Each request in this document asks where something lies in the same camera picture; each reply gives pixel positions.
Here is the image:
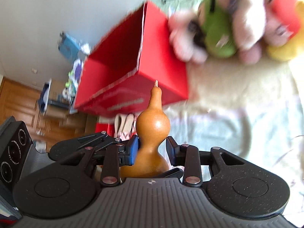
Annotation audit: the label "orange bottle gourd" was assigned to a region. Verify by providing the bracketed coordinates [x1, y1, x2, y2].
[120, 81, 171, 180]

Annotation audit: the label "cardboard boxes pile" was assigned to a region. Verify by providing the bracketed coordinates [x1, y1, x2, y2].
[42, 79, 97, 135]

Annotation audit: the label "green white frog toys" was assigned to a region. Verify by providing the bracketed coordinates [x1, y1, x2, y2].
[62, 59, 83, 102]

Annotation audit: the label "large red cardboard box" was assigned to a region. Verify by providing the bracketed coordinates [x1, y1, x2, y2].
[74, 1, 188, 117]

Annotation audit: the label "wooden door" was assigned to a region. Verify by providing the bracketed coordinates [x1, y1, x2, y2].
[1, 78, 87, 151]

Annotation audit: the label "blue gift bag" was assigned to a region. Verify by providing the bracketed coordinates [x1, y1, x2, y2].
[58, 31, 80, 63]

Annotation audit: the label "pink plush toy left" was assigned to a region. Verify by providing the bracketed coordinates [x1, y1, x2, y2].
[168, 10, 208, 64]

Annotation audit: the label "green plush toy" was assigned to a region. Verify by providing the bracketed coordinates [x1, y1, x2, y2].
[197, 0, 237, 58]

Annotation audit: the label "yellow red plush toy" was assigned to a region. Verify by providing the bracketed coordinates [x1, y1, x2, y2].
[264, 0, 303, 61]

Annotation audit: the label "pink plush with blue bow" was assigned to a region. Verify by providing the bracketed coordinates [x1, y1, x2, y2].
[217, 0, 266, 64]

